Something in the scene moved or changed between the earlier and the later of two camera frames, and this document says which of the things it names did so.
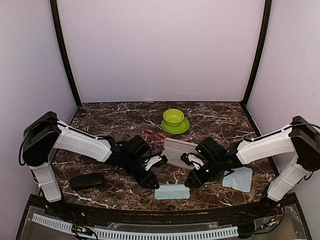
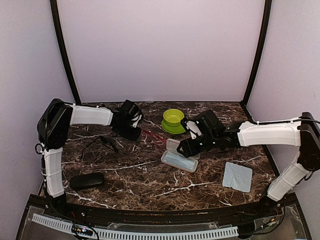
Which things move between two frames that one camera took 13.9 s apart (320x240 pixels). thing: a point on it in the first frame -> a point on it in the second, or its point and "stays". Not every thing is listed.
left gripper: [144, 181] -> [133, 137]
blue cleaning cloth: [172, 192] -> [179, 161]
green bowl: [173, 117] stays
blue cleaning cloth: [241, 179] stays
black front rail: [163, 217] stays
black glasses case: [82, 181] stays
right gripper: [197, 181] -> [188, 148]
